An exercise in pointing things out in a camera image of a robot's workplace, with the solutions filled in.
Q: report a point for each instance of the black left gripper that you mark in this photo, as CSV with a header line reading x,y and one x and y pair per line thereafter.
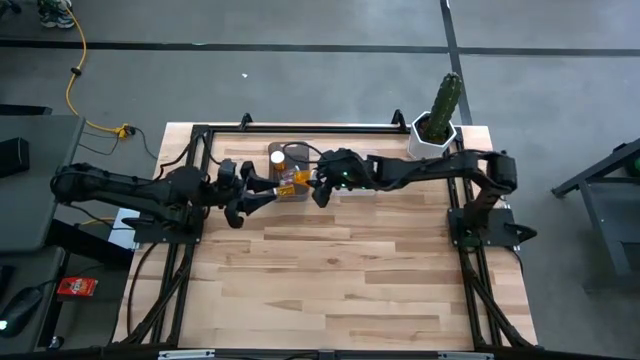
x,y
231,192

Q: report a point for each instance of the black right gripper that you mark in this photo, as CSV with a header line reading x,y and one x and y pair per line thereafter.
x,y
347,170

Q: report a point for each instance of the orange pill bottle white cap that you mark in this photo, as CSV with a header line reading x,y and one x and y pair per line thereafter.
x,y
277,157
300,177
286,192

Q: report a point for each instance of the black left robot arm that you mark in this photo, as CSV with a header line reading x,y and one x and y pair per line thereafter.
x,y
125,190

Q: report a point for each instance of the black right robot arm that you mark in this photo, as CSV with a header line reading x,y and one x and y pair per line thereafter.
x,y
425,170

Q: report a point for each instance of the dark brown plastic bin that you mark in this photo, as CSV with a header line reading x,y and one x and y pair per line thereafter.
x,y
300,198

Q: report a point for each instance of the clear plastic bin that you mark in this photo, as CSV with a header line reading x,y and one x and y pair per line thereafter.
x,y
357,193

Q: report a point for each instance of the white hexagonal plant pot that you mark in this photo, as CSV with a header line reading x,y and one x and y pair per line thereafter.
x,y
422,145

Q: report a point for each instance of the green cactus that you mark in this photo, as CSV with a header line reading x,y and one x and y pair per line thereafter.
x,y
442,107

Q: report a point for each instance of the white sheet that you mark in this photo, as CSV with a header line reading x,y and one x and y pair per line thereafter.
x,y
120,235

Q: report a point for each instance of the dark low desk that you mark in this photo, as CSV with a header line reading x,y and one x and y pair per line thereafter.
x,y
75,245

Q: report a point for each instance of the red packet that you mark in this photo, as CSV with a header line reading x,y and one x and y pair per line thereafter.
x,y
76,286

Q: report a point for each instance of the gray desk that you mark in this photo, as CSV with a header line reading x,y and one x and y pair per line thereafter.
x,y
35,215

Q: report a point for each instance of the black box on desk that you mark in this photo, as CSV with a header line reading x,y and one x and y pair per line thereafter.
x,y
12,157

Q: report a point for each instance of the black computer mouse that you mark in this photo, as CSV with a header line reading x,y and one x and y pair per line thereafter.
x,y
20,312

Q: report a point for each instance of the person's shoe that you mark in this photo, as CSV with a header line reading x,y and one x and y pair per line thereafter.
x,y
56,17

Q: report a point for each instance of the black metal cart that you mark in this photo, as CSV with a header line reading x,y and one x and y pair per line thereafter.
x,y
600,215

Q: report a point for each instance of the green object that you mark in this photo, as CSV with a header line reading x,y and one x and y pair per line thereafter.
x,y
636,166

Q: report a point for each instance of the black aluminium rig frame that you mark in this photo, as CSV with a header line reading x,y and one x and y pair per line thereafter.
x,y
325,129

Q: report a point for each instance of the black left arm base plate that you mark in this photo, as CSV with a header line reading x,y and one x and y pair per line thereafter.
x,y
170,235

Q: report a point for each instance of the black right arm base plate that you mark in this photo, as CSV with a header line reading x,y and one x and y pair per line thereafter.
x,y
500,232

